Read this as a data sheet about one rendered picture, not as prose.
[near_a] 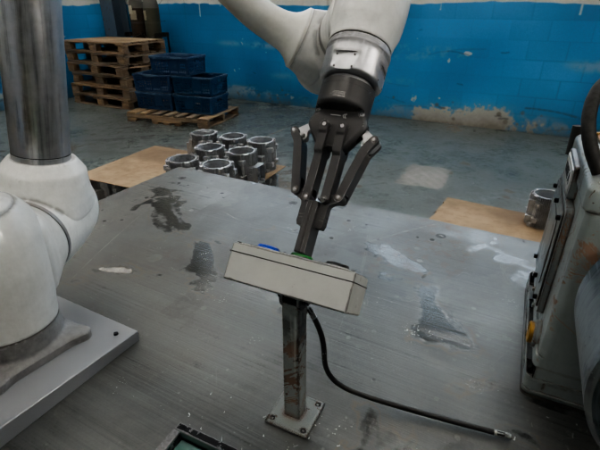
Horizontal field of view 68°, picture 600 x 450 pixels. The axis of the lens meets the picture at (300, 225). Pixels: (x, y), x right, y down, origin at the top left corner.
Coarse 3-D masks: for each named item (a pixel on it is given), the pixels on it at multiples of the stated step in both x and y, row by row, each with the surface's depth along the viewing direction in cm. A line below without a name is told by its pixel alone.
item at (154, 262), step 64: (128, 192) 147; (192, 192) 147; (256, 192) 147; (128, 256) 110; (192, 256) 110; (320, 256) 110; (384, 256) 110; (448, 256) 110; (512, 256) 110; (128, 320) 88; (192, 320) 88; (256, 320) 88; (320, 320) 88; (384, 320) 88; (448, 320) 88; (512, 320) 88; (128, 384) 73; (192, 384) 73; (256, 384) 73; (320, 384) 73; (384, 384) 73; (448, 384) 73; (512, 384) 73; (0, 448) 63; (64, 448) 63; (128, 448) 63; (256, 448) 63; (320, 448) 63; (384, 448) 63; (448, 448) 63; (512, 448) 63; (576, 448) 63
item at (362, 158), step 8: (376, 136) 57; (368, 144) 57; (376, 144) 57; (360, 152) 57; (368, 152) 57; (376, 152) 58; (360, 160) 57; (368, 160) 58; (352, 168) 57; (360, 168) 57; (352, 176) 56; (360, 176) 58; (344, 184) 57; (352, 184) 57; (336, 192) 57; (344, 192) 56; (352, 192) 58; (336, 200) 56
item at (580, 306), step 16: (592, 272) 53; (592, 288) 50; (576, 304) 55; (592, 304) 48; (576, 320) 53; (592, 320) 47; (592, 336) 45; (592, 352) 44; (592, 368) 42; (592, 384) 42; (592, 400) 43; (592, 416) 43; (592, 432) 45
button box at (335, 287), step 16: (240, 256) 57; (256, 256) 56; (272, 256) 55; (288, 256) 54; (240, 272) 56; (256, 272) 56; (272, 272) 55; (288, 272) 54; (304, 272) 53; (320, 272) 53; (336, 272) 52; (352, 272) 51; (272, 288) 54; (288, 288) 54; (304, 288) 53; (320, 288) 52; (336, 288) 51; (352, 288) 51; (320, 304) 52; (336, 304) 51; (352, 304) 52
